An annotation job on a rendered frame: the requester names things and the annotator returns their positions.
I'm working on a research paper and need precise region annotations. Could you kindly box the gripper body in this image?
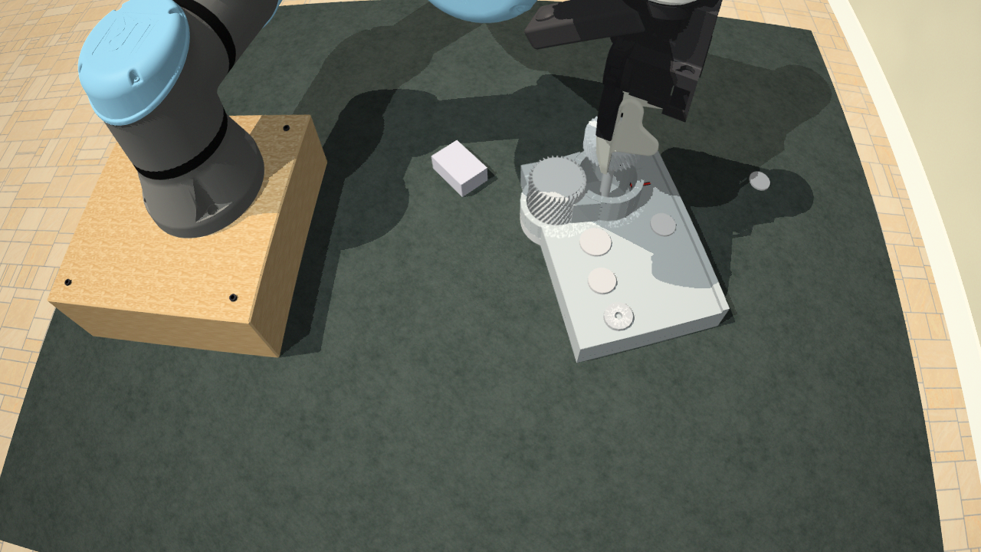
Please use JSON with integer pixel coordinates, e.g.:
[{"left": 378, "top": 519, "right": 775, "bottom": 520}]
[{"left": 602, "top": 0, "right": 723, "bottom": 122}]

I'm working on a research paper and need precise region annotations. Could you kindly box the grey toothed gear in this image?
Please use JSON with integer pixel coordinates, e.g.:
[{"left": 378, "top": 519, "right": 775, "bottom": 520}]
[{"left": 583, "top": 117, "right": 641, "bottom": 172}]

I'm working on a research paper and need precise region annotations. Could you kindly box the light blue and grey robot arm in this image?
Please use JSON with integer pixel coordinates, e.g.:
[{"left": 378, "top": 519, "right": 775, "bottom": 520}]
[{"left": 78, "top": 0, "right": 645, "bottom": 238}]

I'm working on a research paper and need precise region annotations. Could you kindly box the white flat washer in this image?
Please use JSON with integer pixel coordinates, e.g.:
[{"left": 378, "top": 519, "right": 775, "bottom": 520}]
[{"left": 604, "top": 302, "right": 633, "bottom": 331}]

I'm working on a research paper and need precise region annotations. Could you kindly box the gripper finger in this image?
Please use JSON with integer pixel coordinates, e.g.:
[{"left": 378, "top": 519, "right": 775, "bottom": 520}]
[
  {"left": 595, "top": 67, "right": 659, "bottom": 174},
  {"left": 621, "top": 91, "right": 662, "bottom": 117}
]

